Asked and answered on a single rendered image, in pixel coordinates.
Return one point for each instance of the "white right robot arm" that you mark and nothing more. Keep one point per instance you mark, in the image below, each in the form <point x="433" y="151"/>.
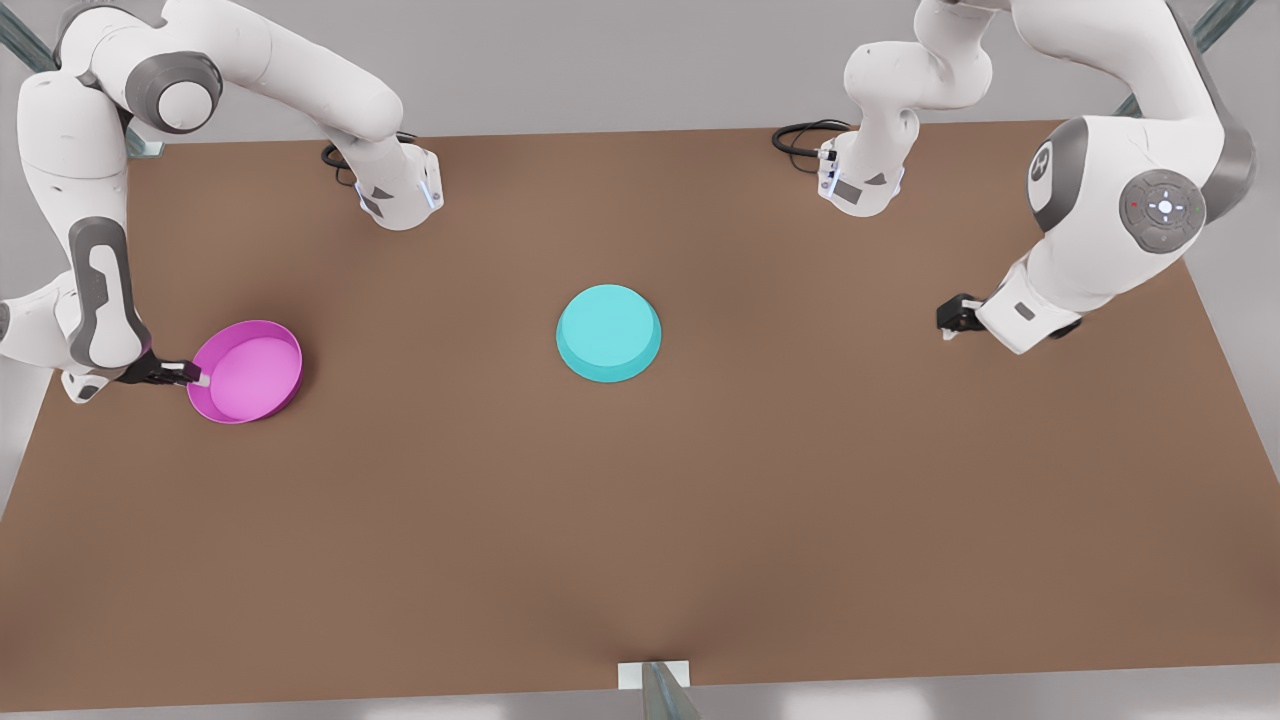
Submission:
<point x="80" y="150"/>

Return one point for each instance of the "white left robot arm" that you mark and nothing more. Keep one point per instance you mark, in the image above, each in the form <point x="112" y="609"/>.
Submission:
<point x="1110" y="200"/>

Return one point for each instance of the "silver frame post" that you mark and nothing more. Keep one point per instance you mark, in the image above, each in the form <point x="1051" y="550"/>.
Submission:
<point x="664" y="698"/>
<point x="1225" y="20"/>
<point x="22" y="42"/>

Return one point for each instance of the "pink plate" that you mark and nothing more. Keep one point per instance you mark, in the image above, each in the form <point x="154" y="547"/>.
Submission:
<point x="250" y="375"/>

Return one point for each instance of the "blue plate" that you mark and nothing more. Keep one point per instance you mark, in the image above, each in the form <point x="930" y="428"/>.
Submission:
<point x="608" y="332"/>

